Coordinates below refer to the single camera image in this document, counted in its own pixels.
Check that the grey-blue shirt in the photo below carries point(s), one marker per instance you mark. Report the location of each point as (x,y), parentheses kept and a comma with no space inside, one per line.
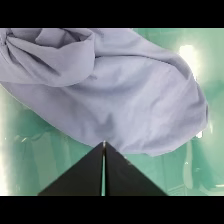
(126,96)

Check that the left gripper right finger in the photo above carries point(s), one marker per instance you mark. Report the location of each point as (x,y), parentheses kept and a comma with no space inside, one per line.
(128,180)

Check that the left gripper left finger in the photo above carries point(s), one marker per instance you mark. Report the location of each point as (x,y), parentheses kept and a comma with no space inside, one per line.
(83,178)

